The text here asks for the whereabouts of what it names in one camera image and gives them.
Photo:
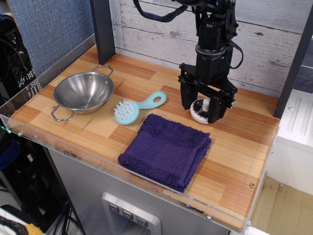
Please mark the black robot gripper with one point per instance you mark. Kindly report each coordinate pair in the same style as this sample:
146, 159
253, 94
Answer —
209, 77

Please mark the stainless steel pot with handles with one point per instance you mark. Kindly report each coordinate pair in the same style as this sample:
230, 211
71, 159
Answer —
84, 92

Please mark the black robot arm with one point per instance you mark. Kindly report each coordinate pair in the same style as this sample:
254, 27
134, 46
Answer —
215, 24

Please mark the yellow object at bottom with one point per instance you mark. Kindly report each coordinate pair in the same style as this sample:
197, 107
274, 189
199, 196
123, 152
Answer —
33, 230

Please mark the purple folded towel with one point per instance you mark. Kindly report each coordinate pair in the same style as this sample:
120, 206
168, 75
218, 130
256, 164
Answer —
165, 151

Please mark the light blue scrub brush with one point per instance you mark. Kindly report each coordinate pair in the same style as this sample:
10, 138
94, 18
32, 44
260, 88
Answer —
126, 112

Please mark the silver panel with buttons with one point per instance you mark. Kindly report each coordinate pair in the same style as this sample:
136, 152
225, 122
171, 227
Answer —
125, 218

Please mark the black plastic crate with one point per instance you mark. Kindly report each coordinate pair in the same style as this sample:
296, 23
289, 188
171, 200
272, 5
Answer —
16, 71

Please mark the clear acrylic table guard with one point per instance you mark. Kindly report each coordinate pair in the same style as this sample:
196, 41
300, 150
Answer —
225, 182

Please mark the dark grey right post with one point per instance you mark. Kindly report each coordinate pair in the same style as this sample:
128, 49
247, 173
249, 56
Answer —
295, 66

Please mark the dark grey post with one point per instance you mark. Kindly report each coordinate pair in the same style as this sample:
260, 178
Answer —
295, 66
102, 24

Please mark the dark grey left post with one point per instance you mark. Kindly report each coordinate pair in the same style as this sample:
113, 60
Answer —
102, 24

